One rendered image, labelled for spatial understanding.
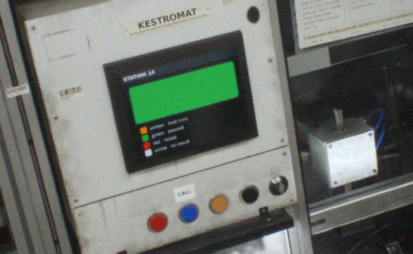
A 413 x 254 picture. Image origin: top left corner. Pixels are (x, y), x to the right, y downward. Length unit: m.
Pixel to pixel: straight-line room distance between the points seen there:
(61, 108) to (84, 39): 0.12
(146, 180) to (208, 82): 0.21
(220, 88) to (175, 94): 0.08
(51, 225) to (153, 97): 0.29
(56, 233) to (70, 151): 0.16
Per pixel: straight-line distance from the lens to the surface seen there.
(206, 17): 1.51
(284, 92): 1.61
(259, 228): 1.62
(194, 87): 1.51
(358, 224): 1.99
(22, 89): 1.47
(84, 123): 1.50
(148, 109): 1.49
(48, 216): 1.56
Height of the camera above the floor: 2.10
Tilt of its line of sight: 20 degrees down
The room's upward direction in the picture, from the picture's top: 10 degrees counter-clockwise
